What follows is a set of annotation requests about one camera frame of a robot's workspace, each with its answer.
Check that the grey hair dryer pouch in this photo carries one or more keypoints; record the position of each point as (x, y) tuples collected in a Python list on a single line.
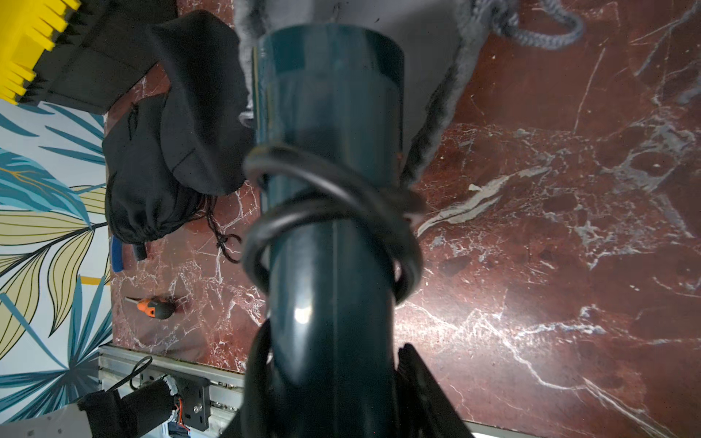
[(441, 41)]

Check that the black hair dryer pouch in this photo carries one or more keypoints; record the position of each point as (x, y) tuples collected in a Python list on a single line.
[(144, 202)]

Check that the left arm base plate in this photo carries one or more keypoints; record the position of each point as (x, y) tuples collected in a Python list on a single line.
[(180, 397)]

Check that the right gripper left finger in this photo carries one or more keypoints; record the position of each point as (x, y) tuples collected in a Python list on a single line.
[(254, 417)]

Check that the plain black drawstring pouch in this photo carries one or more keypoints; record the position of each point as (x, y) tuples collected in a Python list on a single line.
[(200, 144)]

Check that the aluminium front rail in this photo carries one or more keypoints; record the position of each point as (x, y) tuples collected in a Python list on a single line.
[(226, 389)]

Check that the yellow black toolbox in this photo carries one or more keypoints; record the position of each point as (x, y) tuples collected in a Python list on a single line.
[(83, 55)]

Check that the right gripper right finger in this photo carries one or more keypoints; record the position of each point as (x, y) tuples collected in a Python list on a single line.
[(423, 408)]

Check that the blue handled pliers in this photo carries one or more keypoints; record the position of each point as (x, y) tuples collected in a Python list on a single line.
[(118, 251)]

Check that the orange handled screwdriver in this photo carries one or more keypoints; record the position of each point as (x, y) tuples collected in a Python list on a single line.
[(155, 307)]

